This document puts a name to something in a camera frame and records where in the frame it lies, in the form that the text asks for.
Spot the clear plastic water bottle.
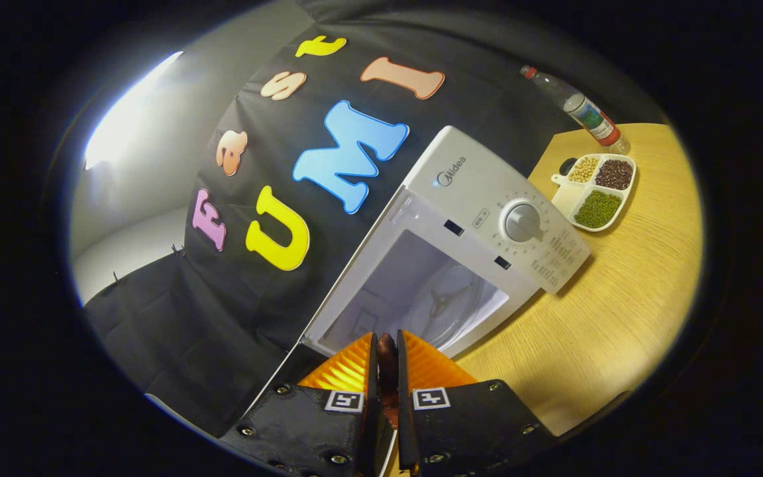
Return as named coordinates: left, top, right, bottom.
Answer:
left=520, top=64, right=631, bottom=155

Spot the ceiling light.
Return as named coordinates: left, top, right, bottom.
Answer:
left=83, top=51, right=183, bottom=170

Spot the brown grilled meat piece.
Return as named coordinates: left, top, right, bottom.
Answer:
left=376, top=333, right=401, bottom=428

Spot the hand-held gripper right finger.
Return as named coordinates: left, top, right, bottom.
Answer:
left=396, top=329, right=558, bottom=477

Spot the white toaster oven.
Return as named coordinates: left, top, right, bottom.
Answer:
left=239, top=126, right=592, bottom=438

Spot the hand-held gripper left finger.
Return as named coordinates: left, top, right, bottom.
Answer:
left=219, top=331, right=395, bottom=477

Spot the white divided bean dish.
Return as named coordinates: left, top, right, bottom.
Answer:
left=550, top=154, right=637, bottom=233

